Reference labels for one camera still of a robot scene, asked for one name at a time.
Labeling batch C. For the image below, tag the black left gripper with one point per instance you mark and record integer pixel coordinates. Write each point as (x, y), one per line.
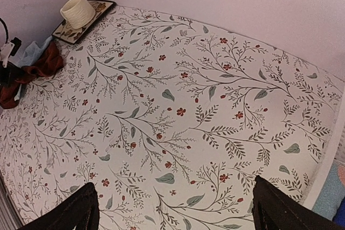
(9, 74)

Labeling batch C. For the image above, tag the floral dark-rimmed tray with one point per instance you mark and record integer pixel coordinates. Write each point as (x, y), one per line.
(66, 33)

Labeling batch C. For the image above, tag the dark red towel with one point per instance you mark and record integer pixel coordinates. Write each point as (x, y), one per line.
(49, 63)

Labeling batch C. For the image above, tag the light blue towel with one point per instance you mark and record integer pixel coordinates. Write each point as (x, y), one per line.
(32, 53)

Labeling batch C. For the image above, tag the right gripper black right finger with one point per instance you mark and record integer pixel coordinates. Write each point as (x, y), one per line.
(272, 209)

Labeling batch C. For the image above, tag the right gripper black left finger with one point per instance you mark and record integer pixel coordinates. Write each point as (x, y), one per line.
(79, 211)

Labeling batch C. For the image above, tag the cream ribbed ceramic mug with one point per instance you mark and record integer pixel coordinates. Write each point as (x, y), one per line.
(78, 13)

